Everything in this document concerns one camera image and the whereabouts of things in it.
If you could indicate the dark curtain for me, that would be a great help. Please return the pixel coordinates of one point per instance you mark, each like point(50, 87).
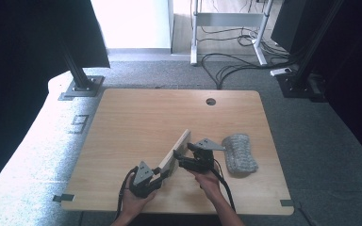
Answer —
point(358, 78)

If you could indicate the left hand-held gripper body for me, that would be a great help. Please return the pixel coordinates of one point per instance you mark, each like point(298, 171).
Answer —
point(143, 179)

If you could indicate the person's left hand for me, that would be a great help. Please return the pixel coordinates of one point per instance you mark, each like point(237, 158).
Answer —
point(135, 204)

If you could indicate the black metal stand with base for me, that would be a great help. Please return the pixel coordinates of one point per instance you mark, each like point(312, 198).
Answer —
point(81, 84)

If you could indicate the grey knitted cloth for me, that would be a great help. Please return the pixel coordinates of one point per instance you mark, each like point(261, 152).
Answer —
point(240, 153)

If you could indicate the black stand with dark base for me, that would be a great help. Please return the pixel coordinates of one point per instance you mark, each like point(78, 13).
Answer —
point(298, 84)

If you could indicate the grey tape floor mark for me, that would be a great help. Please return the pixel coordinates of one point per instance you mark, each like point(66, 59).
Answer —
point(79, 124)

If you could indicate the white desk frame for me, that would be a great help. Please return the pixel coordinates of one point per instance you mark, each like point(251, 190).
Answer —
point(226, 19)

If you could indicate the white power strip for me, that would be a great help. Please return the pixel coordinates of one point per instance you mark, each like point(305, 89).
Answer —
point(281, 71)

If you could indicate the person's right hand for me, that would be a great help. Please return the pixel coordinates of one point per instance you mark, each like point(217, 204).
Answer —
point(209, 183)

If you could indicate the grey tape piece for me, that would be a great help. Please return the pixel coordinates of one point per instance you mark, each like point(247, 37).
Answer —
point(63, 197)
point(286, 202)

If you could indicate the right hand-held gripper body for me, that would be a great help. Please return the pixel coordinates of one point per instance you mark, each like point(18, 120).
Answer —
point(205, 157)

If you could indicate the white caterpillar picture book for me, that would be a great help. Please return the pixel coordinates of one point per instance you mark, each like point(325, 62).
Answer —
point(176, 150)

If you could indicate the black curtain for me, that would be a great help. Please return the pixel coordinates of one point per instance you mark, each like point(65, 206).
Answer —
point(28, 62)

